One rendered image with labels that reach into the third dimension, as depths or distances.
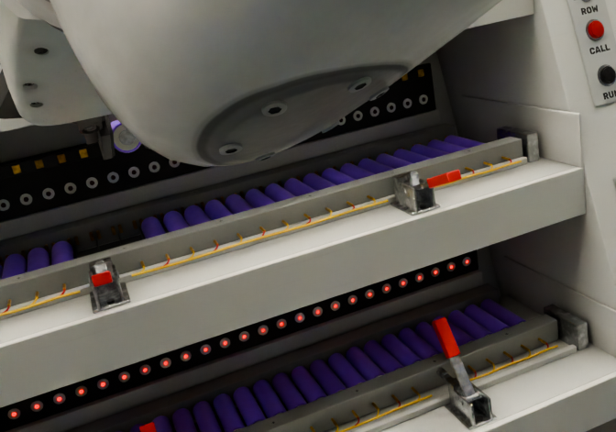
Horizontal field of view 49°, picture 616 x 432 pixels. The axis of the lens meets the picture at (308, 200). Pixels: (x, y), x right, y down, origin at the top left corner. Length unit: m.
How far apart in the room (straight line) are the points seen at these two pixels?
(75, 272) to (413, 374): 0.32
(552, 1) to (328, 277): 0.32
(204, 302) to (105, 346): 0.08
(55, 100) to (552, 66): 0.47
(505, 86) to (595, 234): 0.17
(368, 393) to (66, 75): 0.44
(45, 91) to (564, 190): 0.48
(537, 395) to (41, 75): 0.51
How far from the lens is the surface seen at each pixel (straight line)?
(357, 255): 0.56
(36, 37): 0.27
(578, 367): 0.70
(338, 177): 0.66
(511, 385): 0.68
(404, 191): 0.59
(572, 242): 0.71
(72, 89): 0.31
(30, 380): 0.54
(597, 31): 0.69
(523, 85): 0.71
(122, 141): 0.41
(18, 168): 0.69
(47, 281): 0.57
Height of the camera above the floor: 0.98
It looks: 2 degrees down
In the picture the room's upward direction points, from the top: 15 degrees counter-clockwise
